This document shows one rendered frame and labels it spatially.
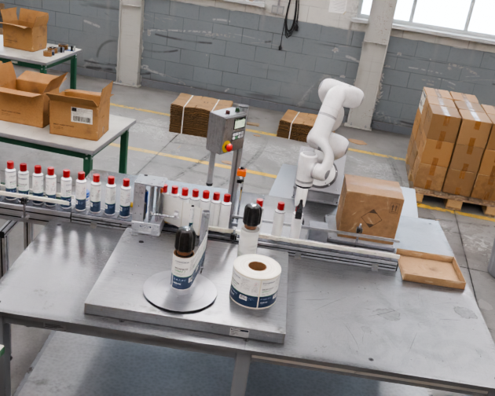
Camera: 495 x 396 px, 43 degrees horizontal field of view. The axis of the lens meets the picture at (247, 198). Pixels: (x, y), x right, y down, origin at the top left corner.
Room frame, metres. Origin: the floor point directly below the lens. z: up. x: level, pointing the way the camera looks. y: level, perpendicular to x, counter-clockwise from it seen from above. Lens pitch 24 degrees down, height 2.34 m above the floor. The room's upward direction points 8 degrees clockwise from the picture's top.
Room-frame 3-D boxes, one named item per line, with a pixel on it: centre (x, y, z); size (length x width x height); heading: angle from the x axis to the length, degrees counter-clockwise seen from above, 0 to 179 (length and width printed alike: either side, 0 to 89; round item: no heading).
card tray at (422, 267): (2.81, -0.96, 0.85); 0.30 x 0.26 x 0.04; 89
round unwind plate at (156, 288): (2.23, 0.22, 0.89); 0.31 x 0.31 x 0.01
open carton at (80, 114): (4.25, 1.25, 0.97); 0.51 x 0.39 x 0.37; 177
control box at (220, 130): (2.91, 0.15, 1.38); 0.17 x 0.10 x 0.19; 144
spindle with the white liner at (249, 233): (2.55, -0.03, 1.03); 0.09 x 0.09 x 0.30
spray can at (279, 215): (2.82, -0.17, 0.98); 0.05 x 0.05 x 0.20
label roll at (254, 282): (2.28, -0.08, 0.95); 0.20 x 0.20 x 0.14
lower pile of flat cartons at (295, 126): (7.33, -0.60, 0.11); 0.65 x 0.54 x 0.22; 79
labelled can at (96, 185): (2.84, 0.75, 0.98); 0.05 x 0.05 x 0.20
